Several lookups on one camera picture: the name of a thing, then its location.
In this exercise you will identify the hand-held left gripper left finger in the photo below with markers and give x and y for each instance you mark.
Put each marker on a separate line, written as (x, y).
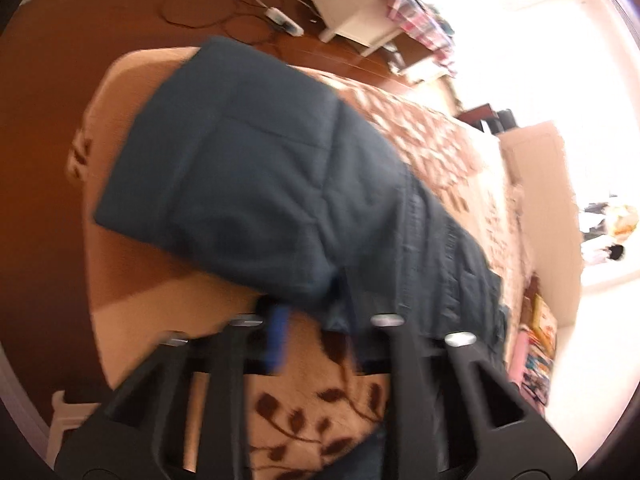
(277, 340)

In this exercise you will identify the cream headboard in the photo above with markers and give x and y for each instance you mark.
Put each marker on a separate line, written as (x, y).
(545, 200)

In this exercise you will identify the beige leaf-print blanket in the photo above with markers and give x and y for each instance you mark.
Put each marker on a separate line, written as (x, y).
(300, 410)

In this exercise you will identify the white nightstand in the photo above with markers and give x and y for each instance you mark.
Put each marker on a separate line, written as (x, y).
(350, 5)

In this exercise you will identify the yellow picture book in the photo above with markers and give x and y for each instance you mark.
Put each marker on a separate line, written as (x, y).
(544, 322)

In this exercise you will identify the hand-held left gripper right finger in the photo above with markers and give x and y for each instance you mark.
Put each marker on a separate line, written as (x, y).
(400, 360)

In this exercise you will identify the white power strip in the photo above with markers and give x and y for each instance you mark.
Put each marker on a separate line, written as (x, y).
(285, 22)

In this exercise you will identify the dark wooden furniture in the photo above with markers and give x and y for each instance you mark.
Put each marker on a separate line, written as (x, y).
(487, 117)

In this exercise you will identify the pink plaid cloth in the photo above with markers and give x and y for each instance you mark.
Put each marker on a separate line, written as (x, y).
(425, 30)

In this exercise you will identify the dark teal quilted jacket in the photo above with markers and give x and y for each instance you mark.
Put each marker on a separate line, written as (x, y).
(260, 170)

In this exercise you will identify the white furniture piece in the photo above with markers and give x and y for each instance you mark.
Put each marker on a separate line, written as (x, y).
(70, 425)

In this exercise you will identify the hanging clothes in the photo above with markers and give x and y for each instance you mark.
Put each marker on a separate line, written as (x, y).
(602, 230)

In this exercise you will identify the colourful picture book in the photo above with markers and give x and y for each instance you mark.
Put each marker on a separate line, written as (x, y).
(537, 372)

